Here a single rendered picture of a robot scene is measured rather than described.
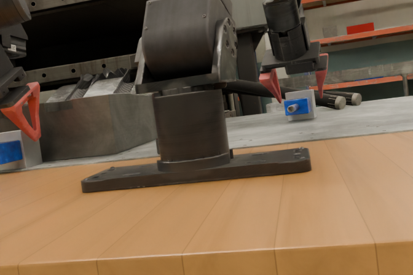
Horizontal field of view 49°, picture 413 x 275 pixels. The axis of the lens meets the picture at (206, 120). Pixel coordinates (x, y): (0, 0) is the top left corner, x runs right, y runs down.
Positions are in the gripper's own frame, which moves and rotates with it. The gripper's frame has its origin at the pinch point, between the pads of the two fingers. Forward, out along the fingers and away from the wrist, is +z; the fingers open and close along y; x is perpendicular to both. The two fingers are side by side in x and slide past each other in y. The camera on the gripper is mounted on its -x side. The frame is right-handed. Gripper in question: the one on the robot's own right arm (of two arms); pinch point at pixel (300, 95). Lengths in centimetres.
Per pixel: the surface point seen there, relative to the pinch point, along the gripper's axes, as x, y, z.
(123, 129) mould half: 23.8, 23.3, -12.0
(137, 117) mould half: 17.5, 24.2, -10.1
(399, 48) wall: -584, -46, 289
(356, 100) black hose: -17.8, -9.0, 13.9
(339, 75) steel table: -291, 19, 159
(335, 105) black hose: -12.1, -4.9, 10.8
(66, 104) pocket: 21.6, 33.0, -16.8
